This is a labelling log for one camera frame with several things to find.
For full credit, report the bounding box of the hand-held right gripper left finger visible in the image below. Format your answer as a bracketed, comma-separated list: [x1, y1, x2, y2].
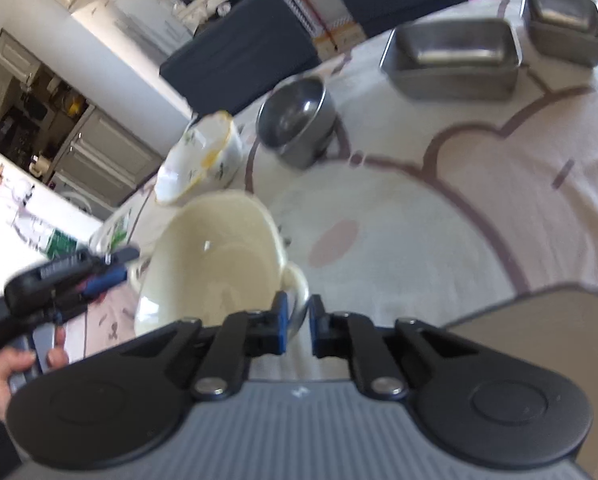
[114, 291, 288, 402]

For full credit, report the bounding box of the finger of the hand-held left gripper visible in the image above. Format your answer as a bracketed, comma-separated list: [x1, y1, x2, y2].
[59, 266, 128, 307]
[91, 246, 140, 268]

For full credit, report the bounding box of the grey kitchen base cabinet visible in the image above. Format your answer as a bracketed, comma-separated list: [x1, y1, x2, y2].
[54, 105, 165, 206]

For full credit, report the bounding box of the round steel bowl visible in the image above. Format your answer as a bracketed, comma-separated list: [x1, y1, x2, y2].
[255, 74, 337, 170]

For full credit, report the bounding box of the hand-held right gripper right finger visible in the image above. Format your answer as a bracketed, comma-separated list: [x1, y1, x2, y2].
[310, 295, 480, 401]

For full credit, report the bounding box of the small rectangular steel container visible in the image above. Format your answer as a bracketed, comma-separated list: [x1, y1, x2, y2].
[520, 0, 598, 68]

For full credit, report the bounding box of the white floral bowl yellow rim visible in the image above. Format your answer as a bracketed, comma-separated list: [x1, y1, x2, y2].
[154, 111, 243, 207]

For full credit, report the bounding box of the person's brown clothing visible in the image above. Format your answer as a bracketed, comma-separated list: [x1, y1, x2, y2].
[449, 284, 598, 480]

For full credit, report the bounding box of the white perforated metal rack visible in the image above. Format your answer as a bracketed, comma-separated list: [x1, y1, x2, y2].
[279, 0, 367, 58]

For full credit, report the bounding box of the cream bowl with handles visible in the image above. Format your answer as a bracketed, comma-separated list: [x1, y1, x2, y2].
[134, 191, 311, 341]

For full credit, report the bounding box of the large rectangular steel container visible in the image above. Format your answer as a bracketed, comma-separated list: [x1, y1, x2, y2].
[379, 18, 522, 102]

